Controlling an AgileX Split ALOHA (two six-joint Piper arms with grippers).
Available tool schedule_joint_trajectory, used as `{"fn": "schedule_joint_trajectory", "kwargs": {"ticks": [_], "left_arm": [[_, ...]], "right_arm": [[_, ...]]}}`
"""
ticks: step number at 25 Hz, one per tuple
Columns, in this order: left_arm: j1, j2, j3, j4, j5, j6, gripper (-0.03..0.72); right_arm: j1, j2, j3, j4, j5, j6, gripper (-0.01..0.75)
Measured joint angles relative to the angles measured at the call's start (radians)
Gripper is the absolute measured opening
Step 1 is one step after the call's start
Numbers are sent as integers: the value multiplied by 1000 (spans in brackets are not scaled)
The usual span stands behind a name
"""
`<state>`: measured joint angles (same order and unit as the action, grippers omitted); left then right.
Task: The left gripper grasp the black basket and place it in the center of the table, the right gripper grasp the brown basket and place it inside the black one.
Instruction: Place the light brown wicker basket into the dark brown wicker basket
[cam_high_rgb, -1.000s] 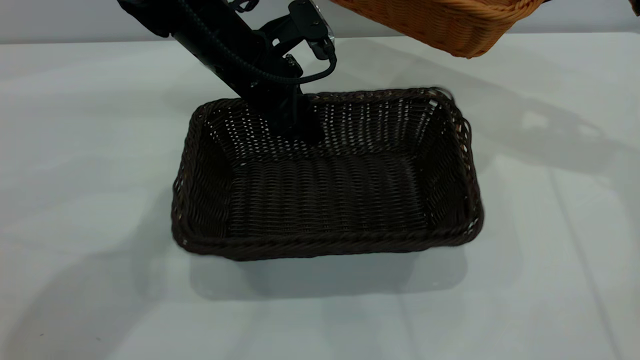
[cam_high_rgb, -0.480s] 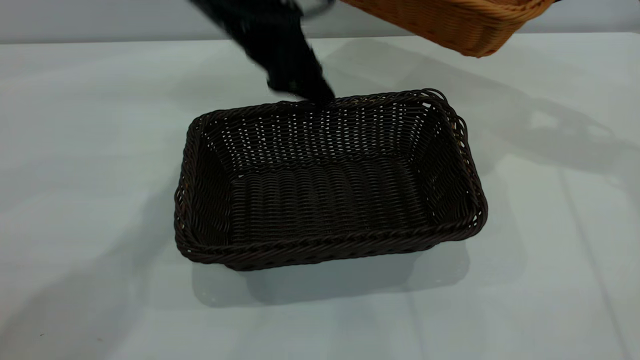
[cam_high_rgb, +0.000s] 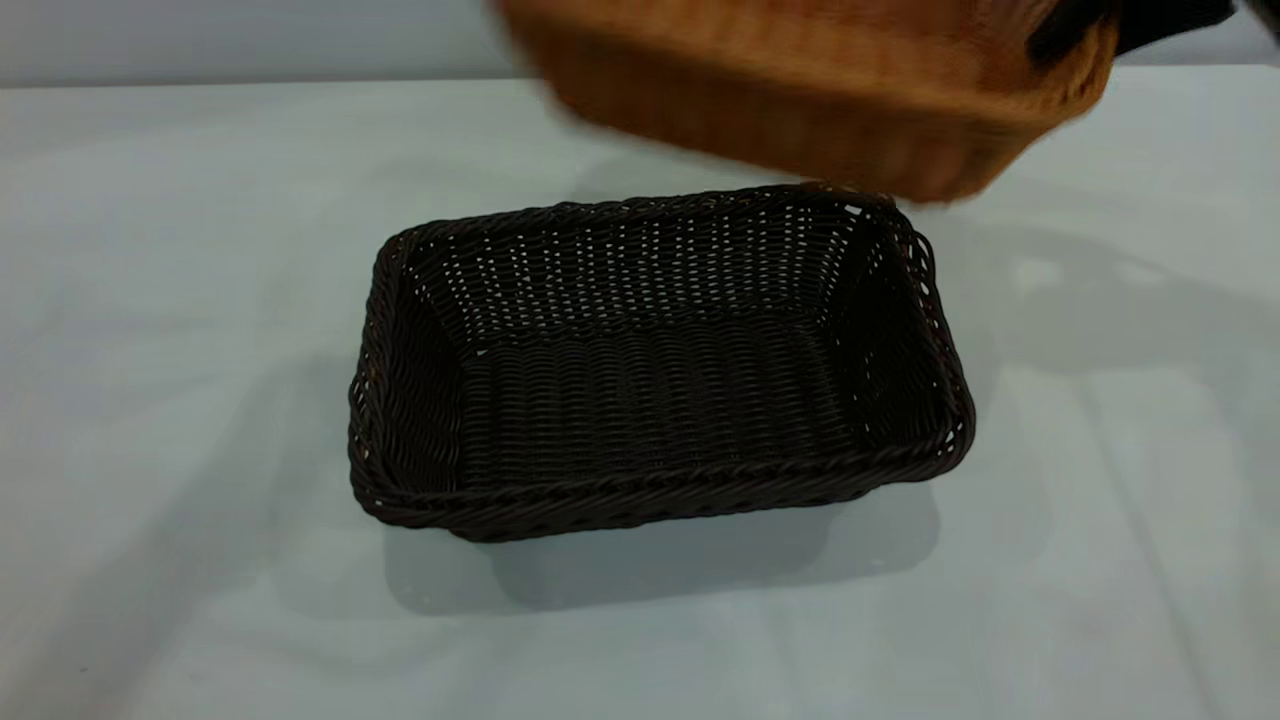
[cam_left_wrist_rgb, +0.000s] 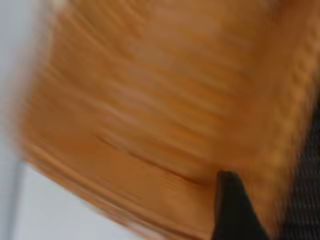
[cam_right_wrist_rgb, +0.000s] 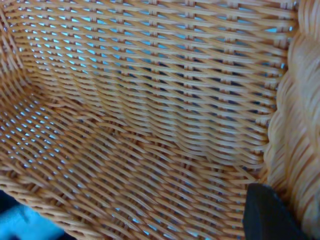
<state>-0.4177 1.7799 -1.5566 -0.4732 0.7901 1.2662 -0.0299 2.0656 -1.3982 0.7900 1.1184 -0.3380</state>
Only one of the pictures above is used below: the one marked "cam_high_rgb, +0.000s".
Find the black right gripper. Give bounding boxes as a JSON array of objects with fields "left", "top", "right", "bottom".
[{"left": 1026, "top": 0, "right": 1238, "bottom": 67}]

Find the orange woven basket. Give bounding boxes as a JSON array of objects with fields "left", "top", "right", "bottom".
[{"left": 492, "top": 0, "right": 1123, "bottom": 207}]

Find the dark brown woven basket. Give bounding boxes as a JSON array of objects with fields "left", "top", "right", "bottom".
[{"left": 347, "top": 183, "right": 977, "bottom": 544}]

